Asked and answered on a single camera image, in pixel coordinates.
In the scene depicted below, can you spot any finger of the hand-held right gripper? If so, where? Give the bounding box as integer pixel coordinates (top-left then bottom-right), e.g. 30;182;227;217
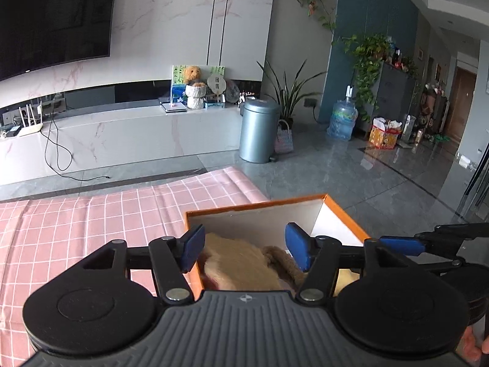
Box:
378;222;489;259
431;258;489;276

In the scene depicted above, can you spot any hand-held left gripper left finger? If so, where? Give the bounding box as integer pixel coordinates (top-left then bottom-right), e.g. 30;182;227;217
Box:
82;224;207;306

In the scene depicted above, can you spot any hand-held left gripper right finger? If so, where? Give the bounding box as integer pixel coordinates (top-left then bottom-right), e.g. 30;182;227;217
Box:
285;222;417;303

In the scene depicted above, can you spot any beige plush toy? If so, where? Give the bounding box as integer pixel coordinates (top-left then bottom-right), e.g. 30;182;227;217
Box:
199;232;295;293

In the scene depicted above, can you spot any orange white cardboard box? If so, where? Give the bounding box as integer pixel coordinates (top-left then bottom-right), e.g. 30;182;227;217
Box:
185;194;371;301

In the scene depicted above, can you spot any person's right hand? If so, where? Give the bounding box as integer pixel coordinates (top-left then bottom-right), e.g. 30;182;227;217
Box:
456;323;489;365

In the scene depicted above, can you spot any brown plush toy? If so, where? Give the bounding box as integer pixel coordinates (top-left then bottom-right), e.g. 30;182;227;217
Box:
262;245;306;287

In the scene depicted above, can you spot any pink checked tablecloth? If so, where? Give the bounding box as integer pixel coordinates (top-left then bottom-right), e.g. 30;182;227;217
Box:
0;165;270;357

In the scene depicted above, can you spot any woven basket bag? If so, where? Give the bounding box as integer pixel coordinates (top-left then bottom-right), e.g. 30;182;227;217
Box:
276;119;296;154

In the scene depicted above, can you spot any grey pedal trash can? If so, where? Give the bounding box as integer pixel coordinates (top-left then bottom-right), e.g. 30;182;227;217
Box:
239;97;281;164

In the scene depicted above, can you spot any white marble tv cabinet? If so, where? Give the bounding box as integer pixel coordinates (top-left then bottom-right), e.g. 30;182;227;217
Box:
0;103;264;187

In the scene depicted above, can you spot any blue water bottle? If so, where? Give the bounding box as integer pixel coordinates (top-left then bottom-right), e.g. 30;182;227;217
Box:
326;85;360;141

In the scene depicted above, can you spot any silver laptop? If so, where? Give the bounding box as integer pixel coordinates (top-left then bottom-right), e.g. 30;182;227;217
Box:
158;97;188;114

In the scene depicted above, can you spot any dark grey cabinet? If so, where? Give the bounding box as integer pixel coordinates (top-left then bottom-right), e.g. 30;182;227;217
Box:
376;61;419;139

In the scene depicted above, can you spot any white knitted pot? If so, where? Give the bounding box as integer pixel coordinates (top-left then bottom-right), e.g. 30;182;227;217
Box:
185;83;208;110

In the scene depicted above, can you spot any brown wooden door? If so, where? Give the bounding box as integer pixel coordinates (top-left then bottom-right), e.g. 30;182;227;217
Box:
443;67;478;142

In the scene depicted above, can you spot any long-leaf potted plant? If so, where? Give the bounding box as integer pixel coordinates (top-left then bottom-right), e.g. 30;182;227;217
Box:
257;59;329;128

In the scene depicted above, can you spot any glass decorative plate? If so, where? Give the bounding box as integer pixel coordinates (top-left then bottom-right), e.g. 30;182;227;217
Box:
225;80;241;104

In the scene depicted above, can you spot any round hand fan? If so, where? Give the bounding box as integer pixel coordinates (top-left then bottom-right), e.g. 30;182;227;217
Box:
207;74;226;102

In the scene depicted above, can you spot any green bamboo painting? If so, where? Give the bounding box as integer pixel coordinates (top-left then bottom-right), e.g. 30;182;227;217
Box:
171;65;189;102

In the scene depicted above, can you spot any brown teddy bear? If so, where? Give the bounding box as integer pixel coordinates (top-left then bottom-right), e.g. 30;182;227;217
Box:
181;66;203;87

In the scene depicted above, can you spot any hanging pothos plant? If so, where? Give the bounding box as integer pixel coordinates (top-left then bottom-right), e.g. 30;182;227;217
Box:
332;32;392;123

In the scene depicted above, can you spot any white router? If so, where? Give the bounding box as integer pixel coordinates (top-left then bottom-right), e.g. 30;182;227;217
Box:
17;99;44;137

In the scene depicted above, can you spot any black television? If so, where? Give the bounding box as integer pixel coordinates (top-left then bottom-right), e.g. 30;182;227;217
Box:
0;0;121;83

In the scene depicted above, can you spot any black cable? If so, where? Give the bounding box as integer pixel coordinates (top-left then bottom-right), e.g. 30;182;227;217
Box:
44;117;111;180

